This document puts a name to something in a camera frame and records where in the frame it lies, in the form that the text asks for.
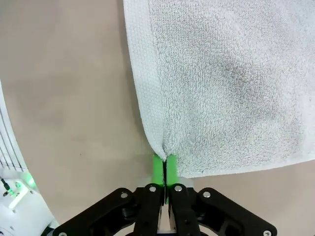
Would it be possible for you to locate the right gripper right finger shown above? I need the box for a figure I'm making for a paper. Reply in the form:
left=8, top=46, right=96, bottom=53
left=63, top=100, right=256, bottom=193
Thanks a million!
left=165, top=153, right=278, bottom=236

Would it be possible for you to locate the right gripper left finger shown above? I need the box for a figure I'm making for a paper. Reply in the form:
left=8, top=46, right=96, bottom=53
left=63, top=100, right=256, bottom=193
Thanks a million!
left=52, top=153, right=165, bottom=236

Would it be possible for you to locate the white terry towel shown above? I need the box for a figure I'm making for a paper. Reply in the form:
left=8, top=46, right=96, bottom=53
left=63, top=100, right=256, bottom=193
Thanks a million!
left=122, top=0, right=315, bottom=179

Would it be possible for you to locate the white robot mounting platform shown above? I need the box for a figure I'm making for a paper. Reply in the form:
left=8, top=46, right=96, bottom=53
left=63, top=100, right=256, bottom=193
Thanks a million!
left=0, top=78, right=37, bottom=187

